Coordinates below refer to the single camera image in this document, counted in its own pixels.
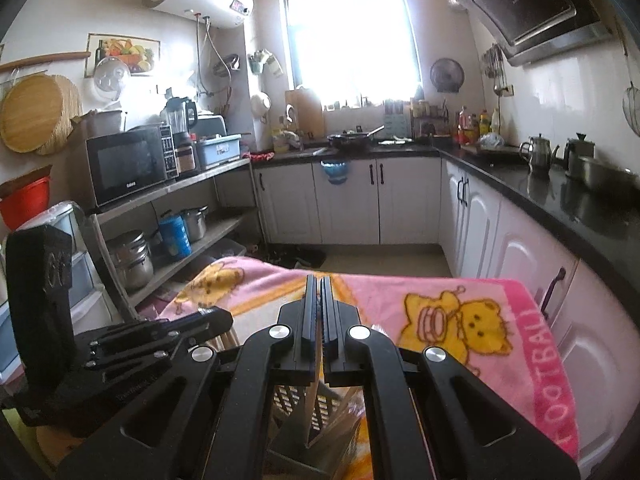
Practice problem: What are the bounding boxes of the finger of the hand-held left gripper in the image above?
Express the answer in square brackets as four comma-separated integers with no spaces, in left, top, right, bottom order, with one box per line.
[74,307,236,391]

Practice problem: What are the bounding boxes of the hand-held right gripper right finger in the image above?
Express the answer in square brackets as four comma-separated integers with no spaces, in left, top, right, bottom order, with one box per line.
[320,275,581,480]

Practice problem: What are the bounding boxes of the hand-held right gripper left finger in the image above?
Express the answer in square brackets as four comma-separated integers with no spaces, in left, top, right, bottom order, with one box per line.
[57,275,321,480]

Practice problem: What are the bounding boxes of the black perforated utensil basket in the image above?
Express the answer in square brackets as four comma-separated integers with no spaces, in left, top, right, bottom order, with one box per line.
[265,382,373,480]

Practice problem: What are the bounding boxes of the plastic drawer unit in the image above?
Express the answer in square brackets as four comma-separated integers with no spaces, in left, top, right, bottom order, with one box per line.
[0,202,113,376]

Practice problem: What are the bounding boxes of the pink printed blanket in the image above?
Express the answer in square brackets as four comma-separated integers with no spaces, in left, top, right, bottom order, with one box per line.
[160,255,581,480]

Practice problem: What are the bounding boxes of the dark slippers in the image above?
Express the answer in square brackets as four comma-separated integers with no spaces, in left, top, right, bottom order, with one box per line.
[262,244,328,270]

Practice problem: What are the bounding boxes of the stacked steel pots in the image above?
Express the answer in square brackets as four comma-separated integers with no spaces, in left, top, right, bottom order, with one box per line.
[106,230,155,291]

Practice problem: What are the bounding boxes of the blue canister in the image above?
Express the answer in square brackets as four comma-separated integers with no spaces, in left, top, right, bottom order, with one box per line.
[158,211,192,260]

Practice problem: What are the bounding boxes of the red plastic bucket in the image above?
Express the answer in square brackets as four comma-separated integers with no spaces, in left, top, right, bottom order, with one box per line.
[0,175,53,231]

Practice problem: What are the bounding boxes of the small steel pot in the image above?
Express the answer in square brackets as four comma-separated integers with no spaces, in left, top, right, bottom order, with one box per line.
[180,205,210,242]

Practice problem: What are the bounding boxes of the white kitchen base cabinets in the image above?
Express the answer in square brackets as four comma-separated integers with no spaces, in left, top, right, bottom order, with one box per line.
[252,155,640,461]

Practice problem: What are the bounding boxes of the blue hanging bin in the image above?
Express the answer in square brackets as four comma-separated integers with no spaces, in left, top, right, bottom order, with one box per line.
[320,159,350,186]

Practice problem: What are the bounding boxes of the black microwave oven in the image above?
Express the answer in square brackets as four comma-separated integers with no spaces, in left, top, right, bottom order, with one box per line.
[86,125,176,207]

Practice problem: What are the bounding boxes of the metal shelf rack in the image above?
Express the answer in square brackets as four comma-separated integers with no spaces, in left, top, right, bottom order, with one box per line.
[87,157,266,321]

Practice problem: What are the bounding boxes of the black frying pan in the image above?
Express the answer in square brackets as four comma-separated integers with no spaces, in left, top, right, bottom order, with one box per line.
[327,125,386,148]

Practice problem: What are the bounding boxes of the woven bamboo sieve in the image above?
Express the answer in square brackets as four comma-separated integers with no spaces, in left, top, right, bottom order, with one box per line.
[32,74,84,156]

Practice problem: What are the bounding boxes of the round bamboo tray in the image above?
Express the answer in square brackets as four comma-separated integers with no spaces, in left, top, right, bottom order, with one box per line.
[0,75,65,154]

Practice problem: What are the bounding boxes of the grey plastic bin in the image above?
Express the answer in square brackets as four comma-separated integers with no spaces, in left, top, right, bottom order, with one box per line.
[195,132,243,170]

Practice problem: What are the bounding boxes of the wooden cutting board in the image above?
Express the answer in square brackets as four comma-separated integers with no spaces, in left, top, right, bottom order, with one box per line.
[285,87,325,136]

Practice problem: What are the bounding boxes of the blender jug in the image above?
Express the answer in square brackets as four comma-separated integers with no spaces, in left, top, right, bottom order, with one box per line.
[160,96,200,176]

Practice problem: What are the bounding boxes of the clear plastic food cover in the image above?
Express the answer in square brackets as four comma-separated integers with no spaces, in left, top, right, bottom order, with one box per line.
[92,57,132,103]

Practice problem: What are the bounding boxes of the wooden rolling pin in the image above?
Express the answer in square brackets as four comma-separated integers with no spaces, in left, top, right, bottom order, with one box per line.
[0,51,92,73]

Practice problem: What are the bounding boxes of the group of condiment bottles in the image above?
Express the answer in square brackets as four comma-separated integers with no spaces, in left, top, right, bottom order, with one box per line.
[452,105,503,146]

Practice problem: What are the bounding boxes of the black countertop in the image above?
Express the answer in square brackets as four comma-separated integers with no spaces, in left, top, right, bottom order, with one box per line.
[250,140,640,306]

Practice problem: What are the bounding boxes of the hanging plastic utensil holder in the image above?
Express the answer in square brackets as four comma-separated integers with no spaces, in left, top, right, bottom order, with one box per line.
[247,49,284,77]

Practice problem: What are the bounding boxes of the steel kettle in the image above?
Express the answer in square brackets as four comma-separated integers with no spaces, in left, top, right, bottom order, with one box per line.
[519,134,561,171]

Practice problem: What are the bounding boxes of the kitchen window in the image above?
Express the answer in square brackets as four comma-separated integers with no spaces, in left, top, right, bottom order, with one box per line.
[279,0,423,108]

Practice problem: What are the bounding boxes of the dark kettle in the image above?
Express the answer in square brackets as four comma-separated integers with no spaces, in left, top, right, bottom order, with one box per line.
[565,132,596,178]

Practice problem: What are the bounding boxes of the hanging steel ladles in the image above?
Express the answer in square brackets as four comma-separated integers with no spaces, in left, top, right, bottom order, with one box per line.
[481,42,508,96]

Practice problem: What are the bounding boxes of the black range hood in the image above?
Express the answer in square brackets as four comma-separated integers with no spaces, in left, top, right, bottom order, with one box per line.
[447,0,613,67]

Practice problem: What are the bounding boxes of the fruit wall poster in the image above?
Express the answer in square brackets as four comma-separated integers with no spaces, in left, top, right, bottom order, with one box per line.
[85,34,161,78]

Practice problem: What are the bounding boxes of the small wall fan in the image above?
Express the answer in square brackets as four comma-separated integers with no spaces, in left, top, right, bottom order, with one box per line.
[430,58,466,93]

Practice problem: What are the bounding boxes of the wire mesh strainer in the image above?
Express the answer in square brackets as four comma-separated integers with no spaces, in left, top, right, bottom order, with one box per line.
[621,82,640,138]

